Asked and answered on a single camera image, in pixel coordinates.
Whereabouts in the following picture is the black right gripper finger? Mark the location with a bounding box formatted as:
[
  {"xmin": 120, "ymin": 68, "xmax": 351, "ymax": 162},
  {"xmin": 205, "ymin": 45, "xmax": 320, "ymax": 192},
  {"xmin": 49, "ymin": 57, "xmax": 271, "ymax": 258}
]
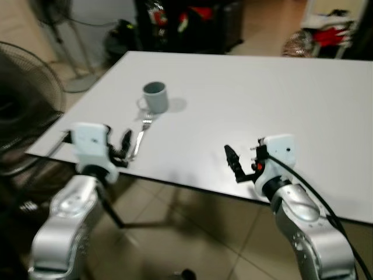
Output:
[{"xmin": 224, "ymin": 144, "xmax": 245, "ymax": 178}]

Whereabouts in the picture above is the silver metal fork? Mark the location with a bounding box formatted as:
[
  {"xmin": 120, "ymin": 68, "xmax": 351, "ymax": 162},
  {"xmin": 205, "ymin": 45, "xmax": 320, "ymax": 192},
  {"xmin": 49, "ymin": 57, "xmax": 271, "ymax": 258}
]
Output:
[{"xmin": 129, "ymin": 111, "xmax": 154, "ymax": 162}]

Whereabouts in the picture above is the black table leg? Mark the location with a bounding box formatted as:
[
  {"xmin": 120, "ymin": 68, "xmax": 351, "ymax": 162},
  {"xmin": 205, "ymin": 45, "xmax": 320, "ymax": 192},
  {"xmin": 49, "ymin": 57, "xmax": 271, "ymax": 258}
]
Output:
[{"xmin": 95, "ymin": 180, "xmax": 126, "ymax": 230}]

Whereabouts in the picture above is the grey ceramic mug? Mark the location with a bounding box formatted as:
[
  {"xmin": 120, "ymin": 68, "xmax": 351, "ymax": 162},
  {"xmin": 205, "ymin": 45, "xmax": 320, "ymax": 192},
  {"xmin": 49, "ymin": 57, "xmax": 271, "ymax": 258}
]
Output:
[{"xmin": 136, "ymin": 81, "xmax": 170, "ymax": 116}]

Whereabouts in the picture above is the black backpack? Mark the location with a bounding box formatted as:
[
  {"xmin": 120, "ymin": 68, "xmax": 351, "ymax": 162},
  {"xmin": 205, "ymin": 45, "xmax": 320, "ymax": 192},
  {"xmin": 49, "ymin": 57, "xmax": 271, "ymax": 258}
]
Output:
[{"xmin": 103, "ymin": 19, "xmax": 142, "ymax": 66}]

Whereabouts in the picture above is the woven basket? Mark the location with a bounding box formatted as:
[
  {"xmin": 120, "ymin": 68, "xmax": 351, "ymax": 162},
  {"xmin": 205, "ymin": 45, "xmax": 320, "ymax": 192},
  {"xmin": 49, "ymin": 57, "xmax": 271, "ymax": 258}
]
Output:
[{"xmin": 282, "ymin": 29, "xmax": 316, "ymax": 58}]

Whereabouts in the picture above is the red bag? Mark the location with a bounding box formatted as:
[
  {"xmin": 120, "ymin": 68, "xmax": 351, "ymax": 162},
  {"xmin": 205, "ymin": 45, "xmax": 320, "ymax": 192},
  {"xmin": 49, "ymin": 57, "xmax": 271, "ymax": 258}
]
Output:
[{"xmin": 312, "ymin": 26, "xmax": 351, "ymax": 49}]

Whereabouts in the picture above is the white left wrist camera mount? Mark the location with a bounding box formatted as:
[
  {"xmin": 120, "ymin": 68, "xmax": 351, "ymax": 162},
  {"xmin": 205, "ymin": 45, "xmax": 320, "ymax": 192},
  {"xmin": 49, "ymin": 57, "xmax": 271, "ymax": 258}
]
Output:
[{"xmin": 69, "ymin": 122, "xmax": 119, "ymax": 176}]

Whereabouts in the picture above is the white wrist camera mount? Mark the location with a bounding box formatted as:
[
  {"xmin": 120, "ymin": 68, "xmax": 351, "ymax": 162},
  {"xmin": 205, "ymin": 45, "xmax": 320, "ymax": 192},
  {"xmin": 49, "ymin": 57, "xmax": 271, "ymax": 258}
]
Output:
[
  {"xmin": 69, "ymin": 122, "xmax": 119, "ymax": 176},
  {"xmin": 256, "ymin": 134, "xmax": 296, "ymax": 183}
]

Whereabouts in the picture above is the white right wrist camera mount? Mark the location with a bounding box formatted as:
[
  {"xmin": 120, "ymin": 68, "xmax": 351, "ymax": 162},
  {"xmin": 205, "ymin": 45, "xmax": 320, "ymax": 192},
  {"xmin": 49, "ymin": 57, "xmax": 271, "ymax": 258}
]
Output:
[{"xmin": 256, "ymin": 134, "xmax": 296, "ymax": 183}]

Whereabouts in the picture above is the grey pedestal fan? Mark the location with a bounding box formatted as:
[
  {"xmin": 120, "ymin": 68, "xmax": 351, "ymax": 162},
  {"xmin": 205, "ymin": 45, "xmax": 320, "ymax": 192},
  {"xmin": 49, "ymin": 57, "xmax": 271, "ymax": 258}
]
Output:
[{"xmin": 32, "ymin": 0, "xmax": 107, "ymax": 95}]

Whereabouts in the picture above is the black wire-guard fan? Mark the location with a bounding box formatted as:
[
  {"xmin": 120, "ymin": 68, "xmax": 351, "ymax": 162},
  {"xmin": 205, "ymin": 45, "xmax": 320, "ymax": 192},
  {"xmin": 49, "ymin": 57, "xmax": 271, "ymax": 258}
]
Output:
[{"xmin": 0, "ymin": 41, "xmax": 66, "ymax": 176}]

